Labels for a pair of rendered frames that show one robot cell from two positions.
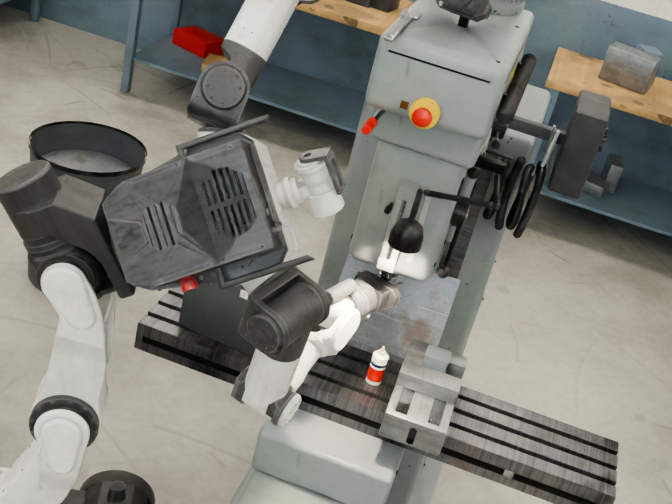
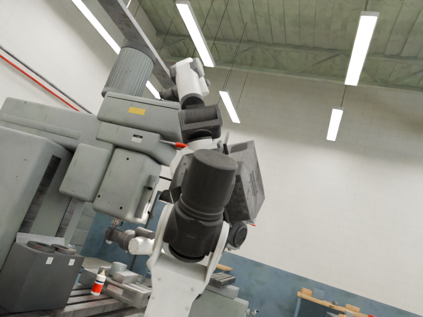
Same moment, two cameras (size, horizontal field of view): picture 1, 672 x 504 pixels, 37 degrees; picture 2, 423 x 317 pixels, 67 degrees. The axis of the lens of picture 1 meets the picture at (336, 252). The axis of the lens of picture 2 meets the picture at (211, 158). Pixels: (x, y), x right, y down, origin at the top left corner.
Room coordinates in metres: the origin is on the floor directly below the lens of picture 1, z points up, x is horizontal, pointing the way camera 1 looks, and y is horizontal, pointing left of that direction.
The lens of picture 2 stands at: (1.53, 1.35, 1.35)
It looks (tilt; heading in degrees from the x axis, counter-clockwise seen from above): 14 degrees up; 281
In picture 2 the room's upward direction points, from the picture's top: 18 degrees clockwise
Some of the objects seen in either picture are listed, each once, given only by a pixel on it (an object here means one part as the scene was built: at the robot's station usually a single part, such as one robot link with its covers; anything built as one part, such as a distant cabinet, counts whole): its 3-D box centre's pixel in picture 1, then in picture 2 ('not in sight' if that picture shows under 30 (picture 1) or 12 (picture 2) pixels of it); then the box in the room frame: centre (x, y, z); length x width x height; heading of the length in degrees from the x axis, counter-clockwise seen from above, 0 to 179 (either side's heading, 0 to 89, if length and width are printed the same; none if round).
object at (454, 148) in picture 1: (439, 110); (138, 144); (2.18, -0.14, 1.68); 0.34 x 0.24 x 0.10; 171
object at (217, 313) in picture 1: (232, 298); (41, 274); (2.18, 0.22, 1.06); 0.22 x 0.12 x 0.20; 74
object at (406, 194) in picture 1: (397, 227); (147, 197); (2.03, -0.12, 1.45); 0.04 x 0.04 x 0.21; 81
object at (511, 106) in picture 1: (516, 85); not in sight; (2.15, -0.29, 1.79); 0.45 x 0.04 x 0.04; 171
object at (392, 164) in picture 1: (411, 198); (129, 186); (2.15, -0.14, 1.47); 0.21 x 0.19 x 0.32; 81
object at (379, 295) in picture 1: (365, 296); (123, 239); (2.06, -0.09, 1.23); 0.13 x 0.12 x 0.10; 62
